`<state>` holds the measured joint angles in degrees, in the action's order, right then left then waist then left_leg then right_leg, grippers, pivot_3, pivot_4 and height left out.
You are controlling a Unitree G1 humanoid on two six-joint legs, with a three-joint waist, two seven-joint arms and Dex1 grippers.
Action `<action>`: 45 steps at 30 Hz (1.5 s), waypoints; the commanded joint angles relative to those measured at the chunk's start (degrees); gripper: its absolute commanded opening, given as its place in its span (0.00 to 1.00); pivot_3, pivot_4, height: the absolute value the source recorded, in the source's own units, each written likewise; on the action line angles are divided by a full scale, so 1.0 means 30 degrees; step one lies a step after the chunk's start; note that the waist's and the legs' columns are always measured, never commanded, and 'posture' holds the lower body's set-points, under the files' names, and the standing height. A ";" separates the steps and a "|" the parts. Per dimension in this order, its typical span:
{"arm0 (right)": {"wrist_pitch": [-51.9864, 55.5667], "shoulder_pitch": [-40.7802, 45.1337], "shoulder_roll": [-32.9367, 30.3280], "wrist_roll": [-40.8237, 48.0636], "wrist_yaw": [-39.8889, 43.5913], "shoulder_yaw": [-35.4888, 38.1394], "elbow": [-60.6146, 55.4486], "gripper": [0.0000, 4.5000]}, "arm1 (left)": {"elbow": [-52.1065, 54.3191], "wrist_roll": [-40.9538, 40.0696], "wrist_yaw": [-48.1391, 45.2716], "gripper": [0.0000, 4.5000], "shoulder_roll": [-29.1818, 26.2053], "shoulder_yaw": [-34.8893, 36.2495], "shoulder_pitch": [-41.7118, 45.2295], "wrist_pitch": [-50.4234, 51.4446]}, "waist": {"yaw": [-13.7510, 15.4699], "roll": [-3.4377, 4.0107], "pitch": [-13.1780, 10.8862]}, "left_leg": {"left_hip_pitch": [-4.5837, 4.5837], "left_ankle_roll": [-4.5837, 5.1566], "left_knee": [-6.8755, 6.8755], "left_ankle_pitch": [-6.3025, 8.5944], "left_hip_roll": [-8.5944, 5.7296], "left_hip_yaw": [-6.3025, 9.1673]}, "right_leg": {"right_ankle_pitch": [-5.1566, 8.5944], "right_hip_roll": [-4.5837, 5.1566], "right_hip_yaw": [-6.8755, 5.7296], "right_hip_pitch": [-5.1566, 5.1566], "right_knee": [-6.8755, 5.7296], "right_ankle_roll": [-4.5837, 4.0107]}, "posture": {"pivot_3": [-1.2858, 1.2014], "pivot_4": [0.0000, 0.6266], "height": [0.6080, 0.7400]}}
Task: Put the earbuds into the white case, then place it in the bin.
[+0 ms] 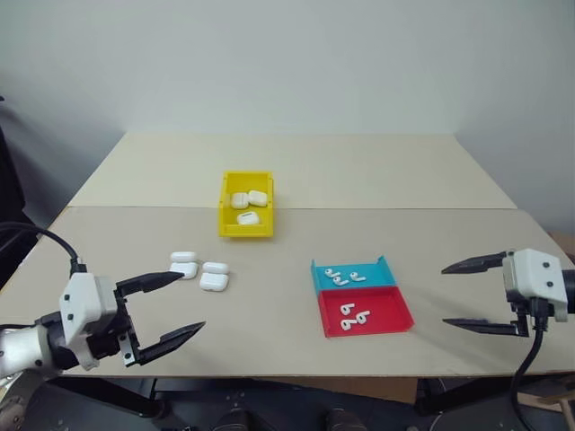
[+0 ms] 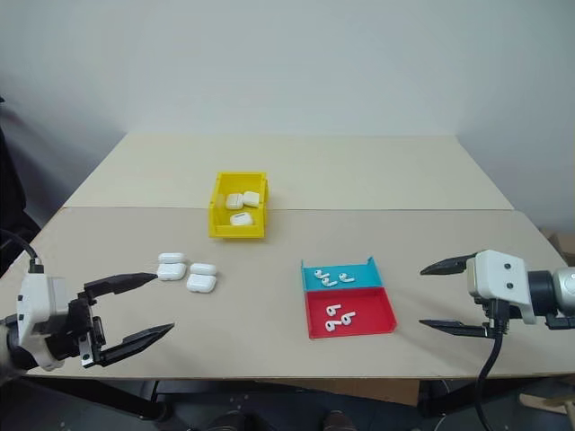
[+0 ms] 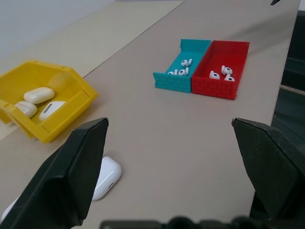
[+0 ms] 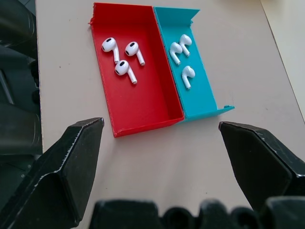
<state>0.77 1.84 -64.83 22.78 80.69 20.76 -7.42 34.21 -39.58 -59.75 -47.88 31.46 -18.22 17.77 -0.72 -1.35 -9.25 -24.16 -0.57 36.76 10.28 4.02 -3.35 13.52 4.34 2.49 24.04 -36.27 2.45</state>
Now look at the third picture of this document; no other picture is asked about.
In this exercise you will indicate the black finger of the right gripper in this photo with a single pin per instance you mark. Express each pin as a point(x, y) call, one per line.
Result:
point(275, 2)

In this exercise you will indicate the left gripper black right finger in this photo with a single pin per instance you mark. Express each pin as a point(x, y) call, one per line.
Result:
point(274, 167)

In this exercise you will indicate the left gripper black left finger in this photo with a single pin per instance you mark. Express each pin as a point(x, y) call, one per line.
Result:
point(54, 181)

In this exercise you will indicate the yellow plastic bin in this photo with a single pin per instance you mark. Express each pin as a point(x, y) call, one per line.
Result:
point(71, 102)

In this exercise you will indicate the white earbud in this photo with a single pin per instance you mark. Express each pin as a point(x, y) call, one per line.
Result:
point(184, 63)
point(214, 75)
point(183, 72)
point(171, 73)
point(227, 70)
point(230, 78)

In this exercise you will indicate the red brick-pattern tray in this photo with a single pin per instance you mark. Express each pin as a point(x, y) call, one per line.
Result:
point(209, 88)

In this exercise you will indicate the teal brick-pattern tray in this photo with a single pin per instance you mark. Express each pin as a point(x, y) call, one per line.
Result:
point(164, 82)

